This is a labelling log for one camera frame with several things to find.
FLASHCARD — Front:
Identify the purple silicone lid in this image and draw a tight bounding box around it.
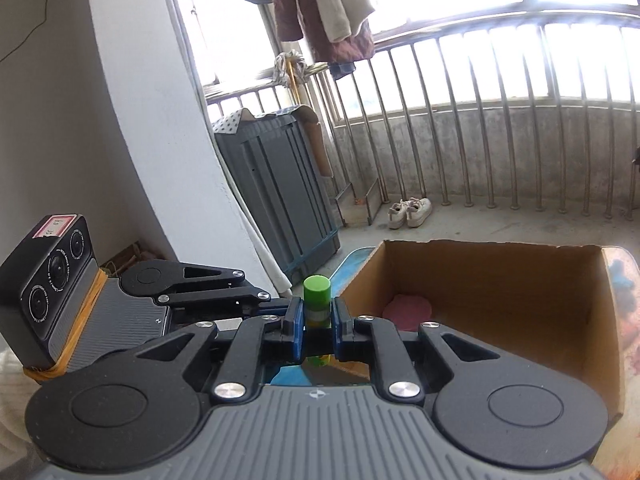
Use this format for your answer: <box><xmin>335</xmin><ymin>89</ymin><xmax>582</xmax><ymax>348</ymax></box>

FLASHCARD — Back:
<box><xmin>382</xmin><ymin>295</ymin><xmax>433</xmax><ymax>332</ymax></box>

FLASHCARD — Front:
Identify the green cap glue stick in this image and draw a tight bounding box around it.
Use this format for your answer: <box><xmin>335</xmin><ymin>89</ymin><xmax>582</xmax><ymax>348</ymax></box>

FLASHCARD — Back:
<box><xmin>303</xmin><ymin>274</ymin><xmax>331</xmax><ymax>330</ymax></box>

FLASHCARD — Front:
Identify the left white sneaker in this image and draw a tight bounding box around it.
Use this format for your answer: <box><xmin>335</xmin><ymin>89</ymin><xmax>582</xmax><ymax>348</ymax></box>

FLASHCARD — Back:
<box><xmin>387</xmin><ymin>200</ymin><xmax>408</xmax><ymax>230</ymax></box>

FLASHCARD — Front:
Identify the white sneaker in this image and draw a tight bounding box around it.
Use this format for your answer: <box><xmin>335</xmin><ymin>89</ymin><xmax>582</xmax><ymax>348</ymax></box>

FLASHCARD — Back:
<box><xmin>387</xmin><ymin>200</ymin><xmax>408</xmax><ymax>230</ymax></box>
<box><xmin>406</xmin><ymin>197</ymin><xmax>433</xmax><ymax>229</ymax></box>

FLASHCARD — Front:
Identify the right white sneaker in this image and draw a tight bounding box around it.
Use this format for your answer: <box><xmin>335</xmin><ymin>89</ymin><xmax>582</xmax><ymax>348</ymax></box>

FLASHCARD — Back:
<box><xmin>406</xmin><ymin>197</ymin><xmax>433</xmax><ymax>229</ymax></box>

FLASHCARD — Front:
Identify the dark grey cabinet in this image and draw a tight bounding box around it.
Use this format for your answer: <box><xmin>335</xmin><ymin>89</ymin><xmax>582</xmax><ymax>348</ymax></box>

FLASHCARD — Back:
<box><xmin>213</xmin><ymin>105</ymin><xmax>340</xmax><ymax>284</ymax></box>

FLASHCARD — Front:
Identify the brown cardboard box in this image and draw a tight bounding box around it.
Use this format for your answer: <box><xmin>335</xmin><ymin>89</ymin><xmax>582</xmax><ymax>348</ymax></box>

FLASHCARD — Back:
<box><xmin>340</xmin><ymin>240</ymin><xmax>625</xmax><ymax>422</ymax></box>

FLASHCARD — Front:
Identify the metal balcony railing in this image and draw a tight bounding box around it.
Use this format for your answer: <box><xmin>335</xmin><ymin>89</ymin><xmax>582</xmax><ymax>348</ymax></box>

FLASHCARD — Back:
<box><xmin>205</xmin><ymin>3</ymin><xmax>639</xmax><ymax>223</ymax></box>

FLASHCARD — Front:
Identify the hanging maroon jacket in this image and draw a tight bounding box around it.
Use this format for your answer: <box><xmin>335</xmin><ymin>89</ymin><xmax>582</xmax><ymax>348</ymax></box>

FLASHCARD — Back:
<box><xmin>273</xmin><ymin>0</ymin><xmax>375</xmax><ymax>80</ymax></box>

